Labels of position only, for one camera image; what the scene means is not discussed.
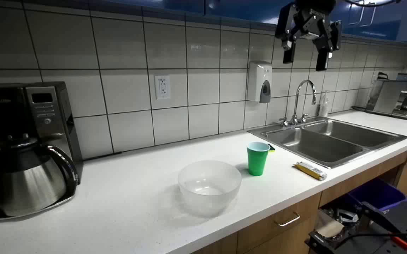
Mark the blue upper cabinet door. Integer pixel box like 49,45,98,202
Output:
341,0,407,44
201,0,282,25

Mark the chrome sink faucet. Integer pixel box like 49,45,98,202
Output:
278,78,319,127

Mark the stainless steel double sink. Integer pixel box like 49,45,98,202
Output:
248,117,407,169

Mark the white wall power outlet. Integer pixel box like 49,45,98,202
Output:
153,75,172,102

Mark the black drip coffee maker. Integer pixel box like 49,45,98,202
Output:
0,82,84,223

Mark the black cable on stand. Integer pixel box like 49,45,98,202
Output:
334,229,407,251

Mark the white wall soap dispenser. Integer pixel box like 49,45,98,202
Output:
245,62,273,104

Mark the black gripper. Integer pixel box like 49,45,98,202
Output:
272,0,343,73

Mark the clear dish soap bottle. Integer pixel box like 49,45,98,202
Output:
316,96,330,119

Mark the blue plastic bin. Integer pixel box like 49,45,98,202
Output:
348,178,407,213

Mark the wooden drawer with handle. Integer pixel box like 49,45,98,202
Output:
235,193,322,254

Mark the green plastic cup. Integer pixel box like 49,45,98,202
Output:
245,141,271,178

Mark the silver espresso machine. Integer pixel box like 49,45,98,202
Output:
363,71,407,121

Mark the orange clamp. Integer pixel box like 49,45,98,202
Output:
391,234,407,251

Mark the silver orange snack packet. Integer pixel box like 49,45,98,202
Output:
292,159,327,182

